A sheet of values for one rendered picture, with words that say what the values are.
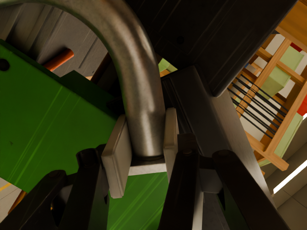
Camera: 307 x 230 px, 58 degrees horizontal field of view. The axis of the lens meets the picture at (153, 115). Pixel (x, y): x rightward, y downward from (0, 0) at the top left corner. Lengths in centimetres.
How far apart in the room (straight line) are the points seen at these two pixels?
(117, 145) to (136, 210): 12
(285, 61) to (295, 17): 272
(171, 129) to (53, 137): 12
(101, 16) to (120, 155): 9
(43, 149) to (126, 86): 11
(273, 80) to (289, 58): 41
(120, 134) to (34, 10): 13
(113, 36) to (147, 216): 17
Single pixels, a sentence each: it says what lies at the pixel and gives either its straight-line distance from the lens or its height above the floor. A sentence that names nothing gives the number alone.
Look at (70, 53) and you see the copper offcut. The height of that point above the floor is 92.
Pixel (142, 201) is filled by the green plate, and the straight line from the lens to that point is 27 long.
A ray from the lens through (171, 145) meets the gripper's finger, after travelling 15.
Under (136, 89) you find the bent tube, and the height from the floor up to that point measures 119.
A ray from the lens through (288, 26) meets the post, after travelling 99.
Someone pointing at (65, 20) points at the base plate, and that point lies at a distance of 65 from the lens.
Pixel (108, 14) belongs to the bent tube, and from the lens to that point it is 19.
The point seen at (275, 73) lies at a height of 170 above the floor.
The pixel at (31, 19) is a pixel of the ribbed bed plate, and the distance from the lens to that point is 26.
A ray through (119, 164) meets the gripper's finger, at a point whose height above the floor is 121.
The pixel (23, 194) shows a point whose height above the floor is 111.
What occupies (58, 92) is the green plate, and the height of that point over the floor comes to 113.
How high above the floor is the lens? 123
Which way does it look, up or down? 6 degrees down
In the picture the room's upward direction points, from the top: 129 degrees clockwise
